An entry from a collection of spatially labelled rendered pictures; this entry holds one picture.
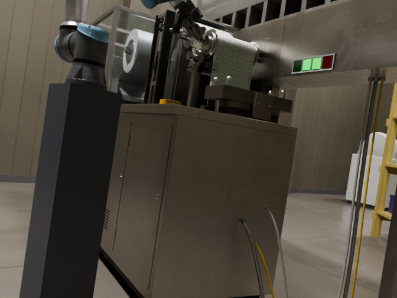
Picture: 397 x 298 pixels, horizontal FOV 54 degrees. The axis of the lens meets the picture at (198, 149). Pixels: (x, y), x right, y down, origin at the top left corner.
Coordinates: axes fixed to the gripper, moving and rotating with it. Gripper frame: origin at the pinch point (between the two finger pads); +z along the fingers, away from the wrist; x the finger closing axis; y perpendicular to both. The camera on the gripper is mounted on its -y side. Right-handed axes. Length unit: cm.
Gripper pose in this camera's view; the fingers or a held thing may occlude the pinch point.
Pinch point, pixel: (199, 41)
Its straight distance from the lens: 199.6
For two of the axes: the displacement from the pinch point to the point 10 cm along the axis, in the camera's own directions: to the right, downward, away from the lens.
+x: -4.8, -0.9, 8.7
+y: 6.7, -6.8, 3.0
